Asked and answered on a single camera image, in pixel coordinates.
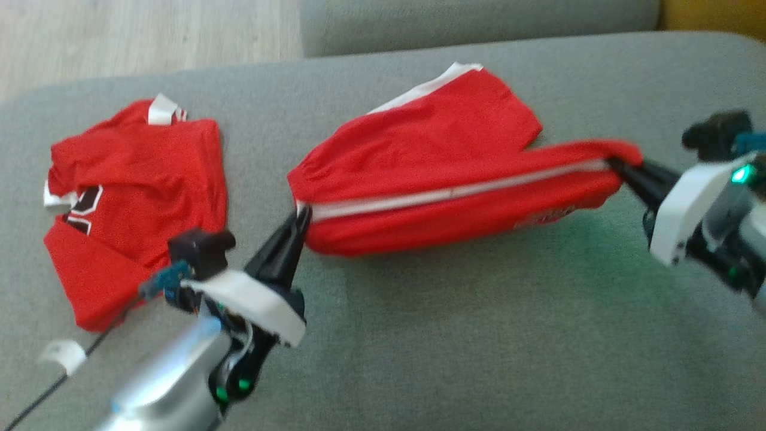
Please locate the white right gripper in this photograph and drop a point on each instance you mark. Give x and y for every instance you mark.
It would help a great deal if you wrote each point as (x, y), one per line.
(682, 203)

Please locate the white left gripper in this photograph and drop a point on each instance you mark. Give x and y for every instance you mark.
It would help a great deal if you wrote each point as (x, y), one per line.
(263, 305)

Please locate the red basketball jersey with number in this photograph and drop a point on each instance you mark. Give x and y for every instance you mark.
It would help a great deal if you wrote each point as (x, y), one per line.
(143, 173)

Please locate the red shorts with white stripe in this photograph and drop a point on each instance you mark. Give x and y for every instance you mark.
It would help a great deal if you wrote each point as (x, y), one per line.
(431, 149)

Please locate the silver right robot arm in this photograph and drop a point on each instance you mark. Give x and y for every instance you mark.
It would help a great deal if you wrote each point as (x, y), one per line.
(739, 239)

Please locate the yellow furniture panel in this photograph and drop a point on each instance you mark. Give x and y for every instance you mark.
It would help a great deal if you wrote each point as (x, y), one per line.
(718, 15)

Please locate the large grey sofa seat cushion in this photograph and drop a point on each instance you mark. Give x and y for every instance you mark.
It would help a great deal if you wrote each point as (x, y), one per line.
(455, 347)

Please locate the small grey sofa cushion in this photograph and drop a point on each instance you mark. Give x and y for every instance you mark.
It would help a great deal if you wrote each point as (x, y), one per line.
(479, 24)

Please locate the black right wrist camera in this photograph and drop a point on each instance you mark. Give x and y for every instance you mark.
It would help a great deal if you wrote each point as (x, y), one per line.
(718, 134)

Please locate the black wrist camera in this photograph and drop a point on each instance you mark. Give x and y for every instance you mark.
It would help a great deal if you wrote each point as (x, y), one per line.
(718, 134)
(200, 251)

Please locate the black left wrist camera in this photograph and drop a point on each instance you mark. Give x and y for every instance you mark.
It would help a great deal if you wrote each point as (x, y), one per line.
(200, 251)

